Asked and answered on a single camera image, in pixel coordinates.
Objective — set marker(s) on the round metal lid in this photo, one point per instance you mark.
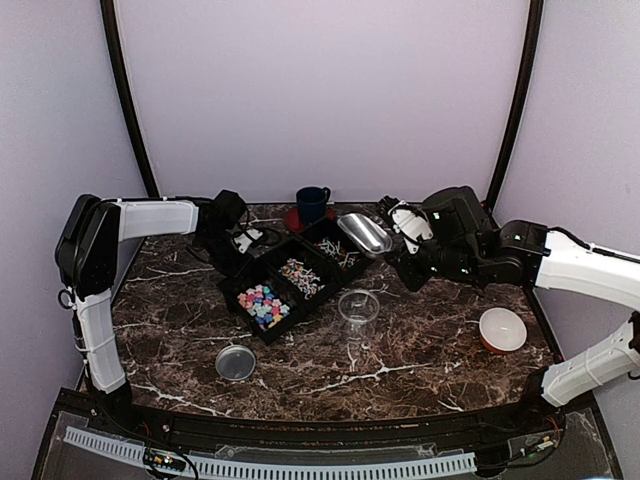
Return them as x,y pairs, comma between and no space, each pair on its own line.
235,363

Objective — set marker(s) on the orange white bowl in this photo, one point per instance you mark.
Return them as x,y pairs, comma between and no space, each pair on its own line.
502,331

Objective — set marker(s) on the right black frame post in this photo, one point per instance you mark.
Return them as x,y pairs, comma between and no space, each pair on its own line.
516,111

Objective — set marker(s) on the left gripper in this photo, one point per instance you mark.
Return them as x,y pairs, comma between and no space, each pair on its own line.
240,269

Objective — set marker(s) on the white slotted cable duct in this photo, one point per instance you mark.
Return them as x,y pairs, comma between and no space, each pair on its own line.
245,463

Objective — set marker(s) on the red saucer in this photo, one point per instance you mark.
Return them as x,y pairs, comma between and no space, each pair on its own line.
293,223

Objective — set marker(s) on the black three-compartment candy bin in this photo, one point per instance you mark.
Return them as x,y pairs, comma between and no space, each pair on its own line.
281,287

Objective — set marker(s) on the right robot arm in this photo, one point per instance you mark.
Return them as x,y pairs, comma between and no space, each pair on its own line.
451,235

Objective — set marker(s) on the black front rail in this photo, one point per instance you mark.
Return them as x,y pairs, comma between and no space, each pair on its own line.
485,429

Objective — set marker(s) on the metal scoop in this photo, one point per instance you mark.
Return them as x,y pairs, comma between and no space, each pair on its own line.
370,238

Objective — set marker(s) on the left black frame post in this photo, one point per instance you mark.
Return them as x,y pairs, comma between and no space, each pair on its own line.
128,109

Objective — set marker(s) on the dark blue mug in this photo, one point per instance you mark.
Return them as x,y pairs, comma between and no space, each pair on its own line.
311,203

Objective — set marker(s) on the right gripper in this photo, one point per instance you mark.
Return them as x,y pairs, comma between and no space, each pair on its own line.
414,280

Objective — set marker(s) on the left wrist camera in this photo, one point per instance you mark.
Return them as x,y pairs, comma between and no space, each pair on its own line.
245,239

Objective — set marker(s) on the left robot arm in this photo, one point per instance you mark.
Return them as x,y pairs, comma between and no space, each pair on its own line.
87,258

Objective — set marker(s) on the clear plastic cup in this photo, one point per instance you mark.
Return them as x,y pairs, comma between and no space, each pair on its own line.
359,310

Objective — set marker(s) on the black frame post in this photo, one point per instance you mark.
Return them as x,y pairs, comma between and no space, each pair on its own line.
516,111
128,109

